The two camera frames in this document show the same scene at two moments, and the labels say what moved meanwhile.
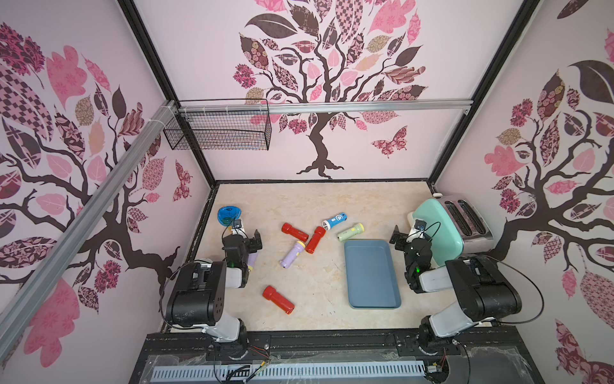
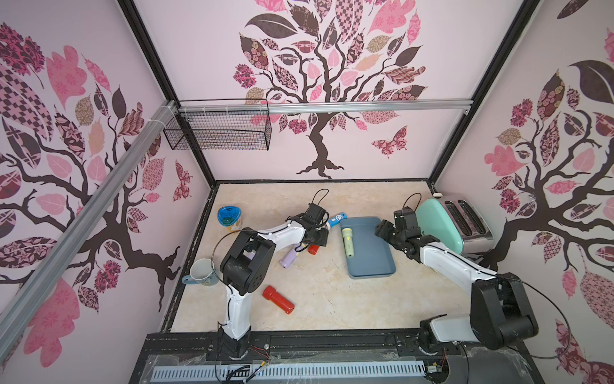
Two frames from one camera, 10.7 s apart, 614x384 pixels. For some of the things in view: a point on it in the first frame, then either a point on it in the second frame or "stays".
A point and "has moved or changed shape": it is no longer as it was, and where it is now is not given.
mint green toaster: [455, 226] stays
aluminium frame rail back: [323, 106] stays
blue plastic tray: [372, 278] has moved or changed shape
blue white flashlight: [328, 225] stays
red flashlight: [271, 294] stays
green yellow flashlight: [350, 232] → [347, 234]
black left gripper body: [252, 246] → [320, 237]
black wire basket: [221, 124] stays
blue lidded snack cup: [227, 214] stays
